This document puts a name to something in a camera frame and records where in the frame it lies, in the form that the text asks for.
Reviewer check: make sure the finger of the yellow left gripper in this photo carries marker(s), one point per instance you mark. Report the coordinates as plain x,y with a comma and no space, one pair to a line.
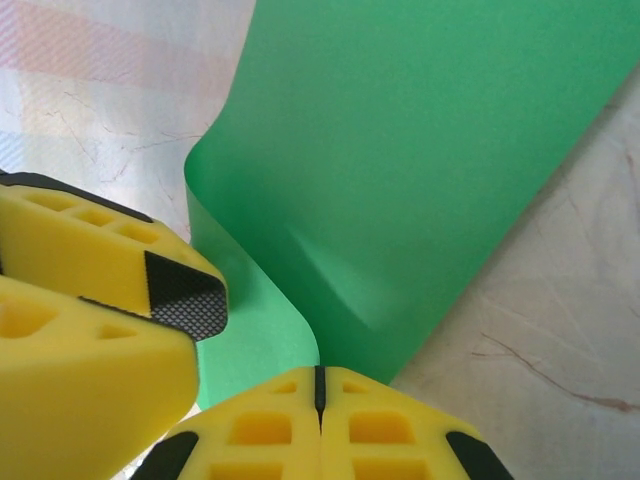
75,240
75,390

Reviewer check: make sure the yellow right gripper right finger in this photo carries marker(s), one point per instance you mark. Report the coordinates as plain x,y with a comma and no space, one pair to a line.
390,440

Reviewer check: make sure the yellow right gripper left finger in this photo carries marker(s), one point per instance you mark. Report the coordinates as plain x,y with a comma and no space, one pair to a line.
260,440

